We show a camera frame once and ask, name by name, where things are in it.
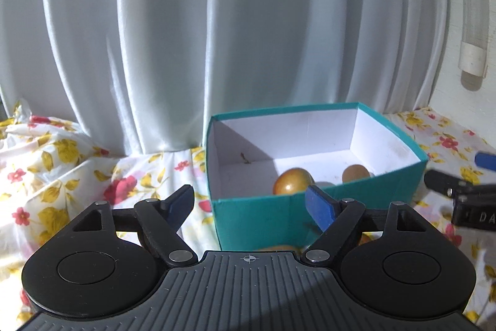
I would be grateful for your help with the white wall tube fixture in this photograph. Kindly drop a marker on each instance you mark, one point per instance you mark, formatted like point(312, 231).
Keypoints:
point(475, 37)

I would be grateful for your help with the teal cardboard box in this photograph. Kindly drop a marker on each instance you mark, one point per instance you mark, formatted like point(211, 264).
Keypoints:
point(247, 151)

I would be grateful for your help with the white curtain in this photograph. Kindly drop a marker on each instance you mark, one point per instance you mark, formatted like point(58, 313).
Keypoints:
point(142, 76)

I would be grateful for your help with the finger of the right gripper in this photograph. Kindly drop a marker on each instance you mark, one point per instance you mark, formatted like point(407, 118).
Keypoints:
point(485, 160)
point(450, 186)

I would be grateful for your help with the brown kiwi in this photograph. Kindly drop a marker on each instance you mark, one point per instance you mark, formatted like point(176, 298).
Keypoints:
point(355, 172)

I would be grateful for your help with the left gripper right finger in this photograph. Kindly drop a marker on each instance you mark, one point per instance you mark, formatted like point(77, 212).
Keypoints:
point(342, 224)

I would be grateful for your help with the mandarin orange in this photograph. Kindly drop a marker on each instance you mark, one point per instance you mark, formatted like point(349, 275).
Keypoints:
point(365, 239)

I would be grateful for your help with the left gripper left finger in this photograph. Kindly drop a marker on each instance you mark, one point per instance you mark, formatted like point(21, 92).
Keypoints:
point(156, 222)

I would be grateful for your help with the green pear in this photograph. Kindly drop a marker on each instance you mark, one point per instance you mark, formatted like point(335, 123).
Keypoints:
point(292, 181)
point(281, 248)

